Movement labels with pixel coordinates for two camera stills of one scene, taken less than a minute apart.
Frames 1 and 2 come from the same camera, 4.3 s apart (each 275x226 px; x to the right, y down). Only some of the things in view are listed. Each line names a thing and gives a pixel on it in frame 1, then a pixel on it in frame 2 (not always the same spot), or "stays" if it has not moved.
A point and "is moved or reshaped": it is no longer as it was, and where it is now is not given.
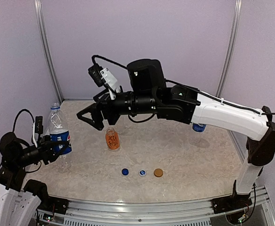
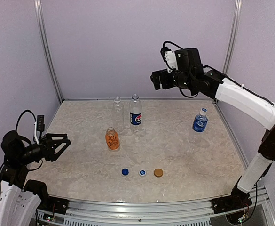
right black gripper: (104, 105) -> (165, 84)
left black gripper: (46, 152) stays
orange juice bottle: (113, 139) stays
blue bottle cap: (142, 172) stays
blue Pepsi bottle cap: (125, 172) stays
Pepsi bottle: (60, 139) is moved or reshaped
